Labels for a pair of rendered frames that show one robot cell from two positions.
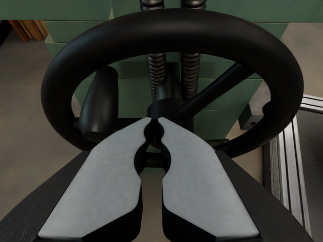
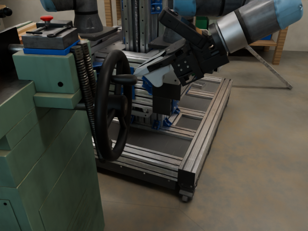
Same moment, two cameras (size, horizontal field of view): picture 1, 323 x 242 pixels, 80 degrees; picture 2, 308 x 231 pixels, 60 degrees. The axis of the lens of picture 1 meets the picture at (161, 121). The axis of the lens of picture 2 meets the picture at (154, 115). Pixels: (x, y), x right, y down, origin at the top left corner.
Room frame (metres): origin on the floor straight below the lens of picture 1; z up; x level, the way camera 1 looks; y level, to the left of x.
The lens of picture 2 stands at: (-0.07, 0.58, 1.15)
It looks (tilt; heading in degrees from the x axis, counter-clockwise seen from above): 31 degrees down; 279
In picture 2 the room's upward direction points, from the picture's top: straight up
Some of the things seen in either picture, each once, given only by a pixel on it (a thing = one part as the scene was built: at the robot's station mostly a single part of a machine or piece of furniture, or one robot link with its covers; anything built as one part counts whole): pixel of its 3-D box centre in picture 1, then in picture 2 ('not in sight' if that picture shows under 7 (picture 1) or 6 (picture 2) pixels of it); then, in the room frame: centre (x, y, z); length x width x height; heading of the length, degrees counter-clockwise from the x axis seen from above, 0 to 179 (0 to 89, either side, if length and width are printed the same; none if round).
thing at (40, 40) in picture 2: not in sight; (53, 34); (0.27, -0.02, 0.99); 0.13 x 0.11 x 0.06; 92
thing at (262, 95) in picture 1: (255, 105); not in sight; (0.33, -0.27, 0.58); 0.12 x 0.08 x 0.08; 2
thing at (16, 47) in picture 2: not in sight; (19, 49); (0.37, -0.01, 0.95); 0.09 x 0.07 x 0.09; 92
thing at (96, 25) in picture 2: not in sight; (87, 19); (0.50, -0.76, 0.87); 0.15 x 0.15 x 0.10
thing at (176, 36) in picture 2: not in sight; (179, 28); (0.01, -0.65, 0.87); 0.15 x 0.15 x 0.10
